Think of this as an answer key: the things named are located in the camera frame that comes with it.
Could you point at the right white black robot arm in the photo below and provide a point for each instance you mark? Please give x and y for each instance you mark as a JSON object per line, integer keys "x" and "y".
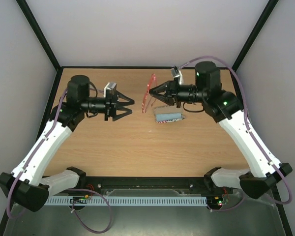
{"x": 265, "y": 170}

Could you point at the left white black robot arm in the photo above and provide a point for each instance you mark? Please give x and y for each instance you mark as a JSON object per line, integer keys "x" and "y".
{"x": 26, "y": 185}

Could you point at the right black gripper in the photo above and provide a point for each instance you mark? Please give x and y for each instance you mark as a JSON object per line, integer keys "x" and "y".
{"x": 172, "y": 91}

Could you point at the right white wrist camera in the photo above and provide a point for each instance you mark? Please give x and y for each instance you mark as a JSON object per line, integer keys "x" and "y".
{"x": 177, "y": 75}

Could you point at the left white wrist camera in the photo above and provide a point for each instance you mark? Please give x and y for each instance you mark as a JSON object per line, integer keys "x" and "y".
{"x": 111, "y": 86}

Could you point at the right circuit board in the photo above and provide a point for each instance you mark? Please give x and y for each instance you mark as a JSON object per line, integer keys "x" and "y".
{"x": 218, "y": 200}

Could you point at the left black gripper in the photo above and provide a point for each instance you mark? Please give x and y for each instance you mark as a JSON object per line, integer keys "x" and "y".
{"x": 111, "y": 103}

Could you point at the blue cleaning cloth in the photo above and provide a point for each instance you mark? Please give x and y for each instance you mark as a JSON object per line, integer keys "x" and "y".
{"x": 169, "y": 117}

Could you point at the red thin frame sunglasses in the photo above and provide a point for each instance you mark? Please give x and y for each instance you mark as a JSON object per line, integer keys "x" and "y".
{"x": 148, "y": 100}

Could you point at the circuit board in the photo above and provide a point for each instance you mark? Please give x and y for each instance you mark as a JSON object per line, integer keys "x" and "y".
{"x": 218, "y": 200}
{"x": 80, "y": 199}

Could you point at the light blue slotted cable duct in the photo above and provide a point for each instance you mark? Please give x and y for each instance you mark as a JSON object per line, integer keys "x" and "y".
{"x": 132, "y": 201}

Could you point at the patterned sunglasses case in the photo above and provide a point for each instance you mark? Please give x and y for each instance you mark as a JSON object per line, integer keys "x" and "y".
{"x": 167, "y": 109}

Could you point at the left circuit board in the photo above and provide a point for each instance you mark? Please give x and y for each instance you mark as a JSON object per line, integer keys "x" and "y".
{"x": 80, "y": 199}

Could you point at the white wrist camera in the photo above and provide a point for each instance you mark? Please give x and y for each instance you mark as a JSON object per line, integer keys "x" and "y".
{"x": 111, "y": 86}
{"x": 177, "y": 75}

